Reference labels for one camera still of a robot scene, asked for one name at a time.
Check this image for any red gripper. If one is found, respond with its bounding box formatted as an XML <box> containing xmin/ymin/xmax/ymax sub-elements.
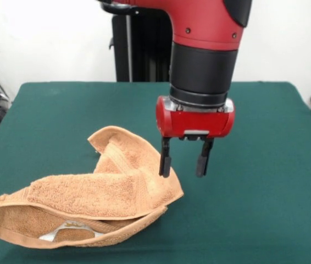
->
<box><xmin>155</xmin><ymin>95</ymin><xmax>236</xmax><ymax>179</ymax></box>

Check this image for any tan terry towel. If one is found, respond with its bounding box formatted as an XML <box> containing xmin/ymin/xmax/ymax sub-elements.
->
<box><xmin>0</xmin><ymin>125</ymin><xmax>185</xmax><ymax>250</ymax></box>

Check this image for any dark green table cloth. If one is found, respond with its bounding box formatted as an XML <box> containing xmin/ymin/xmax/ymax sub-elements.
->
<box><xmin>0</xmin><ymin>80</ymin><xmax>311</xmax><ymax>264</ymax></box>

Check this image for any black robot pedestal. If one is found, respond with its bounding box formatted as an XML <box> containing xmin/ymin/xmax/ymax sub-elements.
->
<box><xmin>99</xmin><ymin>0</ymin><xmax>173</xmax><ymax>83</ymax></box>

